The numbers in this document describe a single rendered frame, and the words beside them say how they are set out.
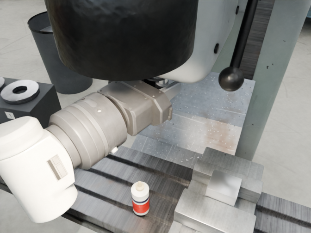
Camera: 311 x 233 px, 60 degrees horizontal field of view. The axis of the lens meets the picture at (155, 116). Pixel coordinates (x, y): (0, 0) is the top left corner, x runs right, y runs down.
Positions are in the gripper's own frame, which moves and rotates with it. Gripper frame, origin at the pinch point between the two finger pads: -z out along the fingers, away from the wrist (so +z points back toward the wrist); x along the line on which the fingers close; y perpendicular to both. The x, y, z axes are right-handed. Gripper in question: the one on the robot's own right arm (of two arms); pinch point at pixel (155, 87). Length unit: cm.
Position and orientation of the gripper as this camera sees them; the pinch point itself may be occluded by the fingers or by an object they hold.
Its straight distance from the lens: 46.5
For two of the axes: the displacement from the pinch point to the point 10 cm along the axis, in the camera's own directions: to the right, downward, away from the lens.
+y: -0.1, 7.5, 6.6
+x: -7.5, -4.4, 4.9
